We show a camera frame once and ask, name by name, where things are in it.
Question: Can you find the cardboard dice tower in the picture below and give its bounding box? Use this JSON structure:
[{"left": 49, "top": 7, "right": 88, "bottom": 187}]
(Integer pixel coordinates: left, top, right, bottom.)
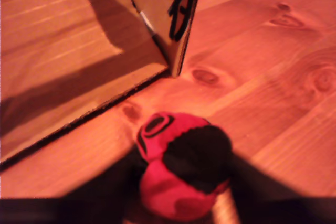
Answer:
[{"left": 0, "top": 0, "right": 204, "bottom": 172}]

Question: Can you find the red and black footbag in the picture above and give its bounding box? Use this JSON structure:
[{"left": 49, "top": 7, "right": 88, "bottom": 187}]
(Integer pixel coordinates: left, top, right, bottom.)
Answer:
[{"left": 135, "top": 112, "right": 235, "bottom": 222}]

